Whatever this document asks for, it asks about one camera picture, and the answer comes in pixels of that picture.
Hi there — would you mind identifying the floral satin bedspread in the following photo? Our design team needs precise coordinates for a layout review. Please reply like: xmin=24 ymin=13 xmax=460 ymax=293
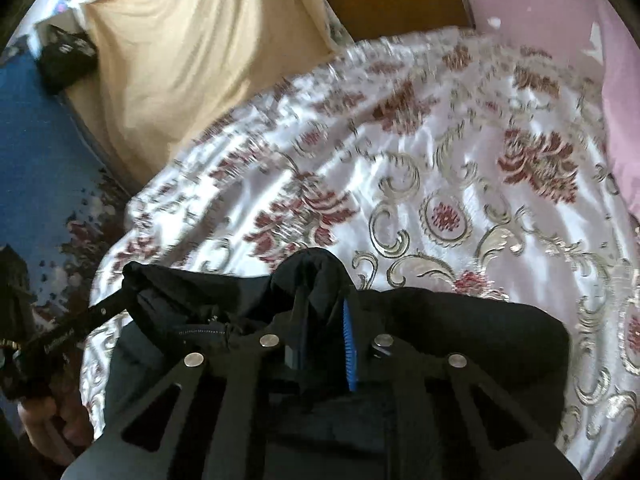
xmin=90 ymin=28 xmax=639 ymax=479

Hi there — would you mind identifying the blue patterned cartoon fabric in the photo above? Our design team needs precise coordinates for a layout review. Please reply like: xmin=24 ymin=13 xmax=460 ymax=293
xmin=1 ymin=48 xmax=128 ymax=327

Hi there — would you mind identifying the person's left hand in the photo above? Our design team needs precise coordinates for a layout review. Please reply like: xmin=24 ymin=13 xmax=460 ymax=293
xmin=18 ymin=389 xmax=93 ymax=466

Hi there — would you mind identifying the beige draped cloth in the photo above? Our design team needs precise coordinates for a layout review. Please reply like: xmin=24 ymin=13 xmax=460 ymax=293
xmin=82 ymin=0 xmax=335 ymax=185

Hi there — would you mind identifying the pink curtain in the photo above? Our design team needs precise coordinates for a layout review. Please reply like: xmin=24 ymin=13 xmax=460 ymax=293
xmin=598 ymin=0 xmax=639 ymax=217

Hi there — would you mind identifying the black bag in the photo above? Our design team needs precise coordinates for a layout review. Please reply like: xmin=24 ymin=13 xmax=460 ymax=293
xmin=37 ymin=24 xmax=99 ymax=96

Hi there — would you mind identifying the dark green large garment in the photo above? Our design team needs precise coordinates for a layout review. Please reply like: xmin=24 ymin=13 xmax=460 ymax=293
xmin=102 ymin=246 xmax=573 ymax=480

